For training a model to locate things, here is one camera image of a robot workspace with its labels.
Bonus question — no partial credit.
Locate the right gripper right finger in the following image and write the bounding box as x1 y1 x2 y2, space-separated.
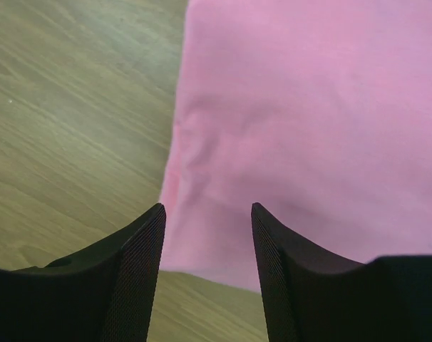
251 203 432 341

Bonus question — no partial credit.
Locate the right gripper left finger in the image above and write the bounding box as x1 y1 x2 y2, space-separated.
0 204 166 342

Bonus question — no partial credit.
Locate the pink t shirt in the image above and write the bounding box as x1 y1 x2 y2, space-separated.
160 0 432 291

